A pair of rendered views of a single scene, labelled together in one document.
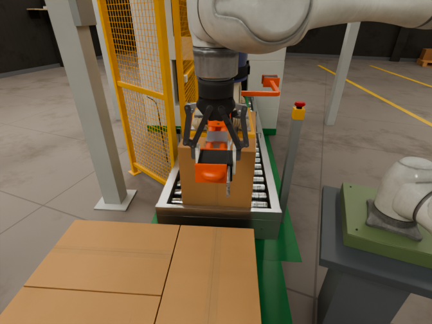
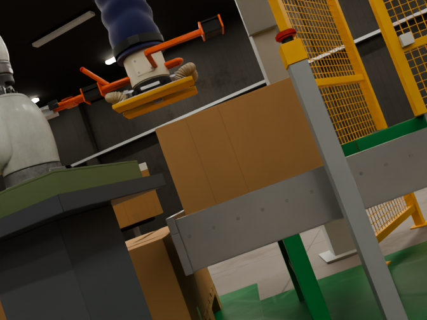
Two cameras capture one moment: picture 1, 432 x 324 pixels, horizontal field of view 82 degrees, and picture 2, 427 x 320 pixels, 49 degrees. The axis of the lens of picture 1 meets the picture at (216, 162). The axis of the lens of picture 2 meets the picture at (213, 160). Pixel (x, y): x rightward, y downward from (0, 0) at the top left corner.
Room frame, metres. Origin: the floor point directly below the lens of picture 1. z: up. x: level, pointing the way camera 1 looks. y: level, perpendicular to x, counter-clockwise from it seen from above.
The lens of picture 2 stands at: (1.19, -2.02, 0.64)
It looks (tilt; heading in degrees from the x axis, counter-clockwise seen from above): 4 degrees up; 88
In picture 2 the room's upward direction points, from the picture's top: 20 degrees counter-clockwise
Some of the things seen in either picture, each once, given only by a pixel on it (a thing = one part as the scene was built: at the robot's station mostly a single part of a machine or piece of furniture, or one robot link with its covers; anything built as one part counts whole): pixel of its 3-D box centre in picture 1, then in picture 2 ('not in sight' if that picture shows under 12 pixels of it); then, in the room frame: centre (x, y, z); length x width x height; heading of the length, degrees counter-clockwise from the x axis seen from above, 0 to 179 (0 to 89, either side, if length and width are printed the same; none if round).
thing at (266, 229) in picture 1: (217, 225); (191, 241); (1.05, -0.01, 0.48); 0.70 x 0.03 x 0.15; 86
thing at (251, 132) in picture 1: (241, 117); (152, 91); (1.12, -0.12, 1.11); 0.34 x 0.10 x 0.05; 177
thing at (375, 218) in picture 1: (393, 211); (40, 178); (0.77, -0.72, 0.84); 0.22 x 0.18 x 0.06; 151
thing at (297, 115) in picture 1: (287, 171); (345, 191); (1.59, -0.55, 0.50); 0.07 x 0.07 x 1.00; 86
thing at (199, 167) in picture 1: (211, 164); not in sight; (0.52, 0.01, 1.21); 0.08 x 0.07 x 0.05; 177
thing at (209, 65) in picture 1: (215, 62); (0, 71); (0.53, 0.00, 1.45); 0.09 x 0.09 x 0.06
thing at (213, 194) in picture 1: (222, 155); (246, 152); (1.40, -0.04, 0.75); 0.60 x 0.40 x 0.40; 172
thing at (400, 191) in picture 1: (409, 187); (16, 134); (0.74, -0.72, 0.98); 0.18 x 0.16 x 0.22; 16
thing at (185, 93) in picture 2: (201, 117); (159, 100); (1.13, 0.07, 1.11); 0.34 x 0.10 x 0.05; 177
